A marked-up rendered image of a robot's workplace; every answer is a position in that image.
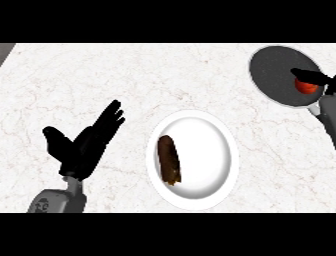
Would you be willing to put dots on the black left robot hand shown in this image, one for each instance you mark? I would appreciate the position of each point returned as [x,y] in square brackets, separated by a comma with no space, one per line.
[88,144]

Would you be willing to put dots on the white oval plate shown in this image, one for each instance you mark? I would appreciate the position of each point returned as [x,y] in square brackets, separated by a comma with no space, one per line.
[193,160]

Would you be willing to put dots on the dark grey pan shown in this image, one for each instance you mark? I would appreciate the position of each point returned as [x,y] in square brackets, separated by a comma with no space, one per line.
[280,76]

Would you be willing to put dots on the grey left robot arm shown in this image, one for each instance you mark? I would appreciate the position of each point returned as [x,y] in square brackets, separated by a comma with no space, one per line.
[60,200]

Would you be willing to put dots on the brown sausage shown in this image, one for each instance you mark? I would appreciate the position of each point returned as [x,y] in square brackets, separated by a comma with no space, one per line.
[168,159]

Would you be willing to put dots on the red tomato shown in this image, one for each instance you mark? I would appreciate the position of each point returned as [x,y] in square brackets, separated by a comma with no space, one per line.
[305,86]

